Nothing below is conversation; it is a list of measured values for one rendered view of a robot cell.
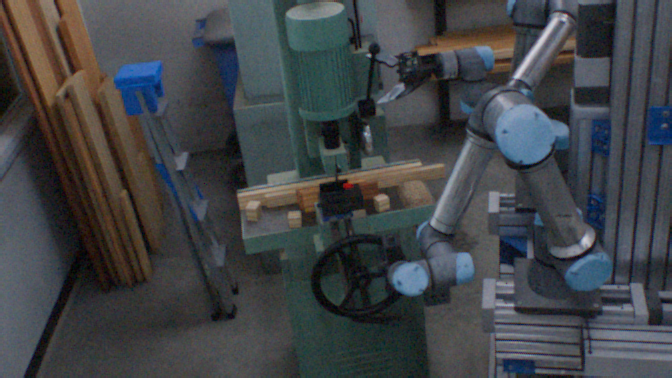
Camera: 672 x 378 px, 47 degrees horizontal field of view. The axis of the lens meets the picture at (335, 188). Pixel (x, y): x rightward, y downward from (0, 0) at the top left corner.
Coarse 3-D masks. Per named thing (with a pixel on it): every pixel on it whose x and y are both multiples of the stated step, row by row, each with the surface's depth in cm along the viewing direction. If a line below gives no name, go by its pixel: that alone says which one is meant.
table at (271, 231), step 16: (384, 192) 244; (272, 208) 244; (288, 208) 242; (368, 208) 237; (400, 208) 235; (416, 208) 234; (432, 208) 235; (256, 224) 236; (272, 224) 235; (288, 224) 234; (304, 224) 233; (384, 224) 235; (400, 224) 236; (256, 240) 231; (272, 240) 232; (288, 240) 233; (304, 240) 234; (320, 240) 230
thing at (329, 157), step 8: (320, 144) 242; (320, 152) 248; (328, 152) 236; (336, 152) 235; (344, 152) 235; (328, 160) 235; (336, 160) 235; (344, 160) 236; (328, 168) 236; (344, 168) 237
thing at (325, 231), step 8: (320, 216) 224; (360, 216) 222; (320, 224) 221; (328, 224) 221; (344, 224) 222; (360, 224) 223; (368, 224) 224; (320, 232) 225; (328, 232) 222; (344, 232) 223; (360, 232) 224; (368, 232) 224; (328, 240) 224
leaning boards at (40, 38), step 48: (0, 0) 305; (48, 0) 351; (48, 48) 347; (48, 96) 329; (96, 96) 374; (48, 144) 331; (96, 144) 341; (144, 144) 416; (96, 192) 344; (144, 192) 388; (96, 240) 365
